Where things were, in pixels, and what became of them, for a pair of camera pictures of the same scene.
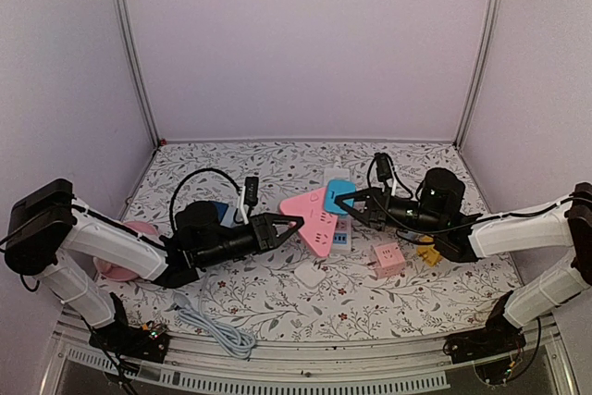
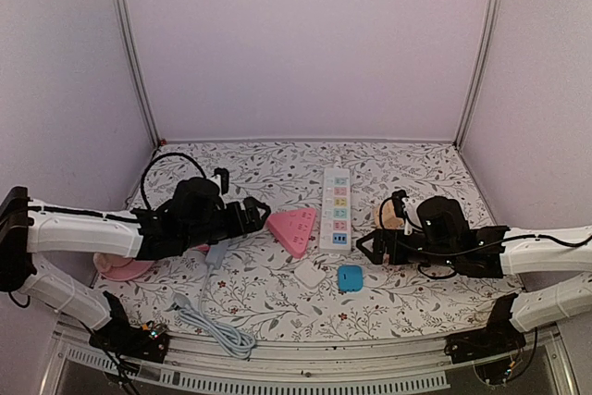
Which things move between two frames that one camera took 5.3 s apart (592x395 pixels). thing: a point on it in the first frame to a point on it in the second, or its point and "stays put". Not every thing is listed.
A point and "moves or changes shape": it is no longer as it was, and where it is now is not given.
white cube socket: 310,276 stays put
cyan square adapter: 335,188 to 350,278
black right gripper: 378,206 to 391,239
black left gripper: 265,235 to 254,223
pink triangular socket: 319,228 moves or changes shape
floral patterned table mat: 364,265 stays put
